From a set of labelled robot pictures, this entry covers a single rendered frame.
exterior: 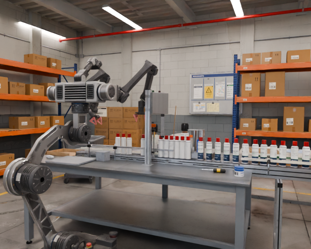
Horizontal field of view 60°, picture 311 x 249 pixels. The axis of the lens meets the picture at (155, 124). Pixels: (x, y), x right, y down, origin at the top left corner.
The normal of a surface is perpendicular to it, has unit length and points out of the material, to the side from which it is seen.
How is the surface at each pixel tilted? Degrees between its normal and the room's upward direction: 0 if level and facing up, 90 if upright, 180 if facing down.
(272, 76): 89
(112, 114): 91
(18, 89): 90
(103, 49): 90
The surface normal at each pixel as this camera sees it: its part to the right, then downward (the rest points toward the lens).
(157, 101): 0.55, 0.05
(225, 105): -0.40, 0.04
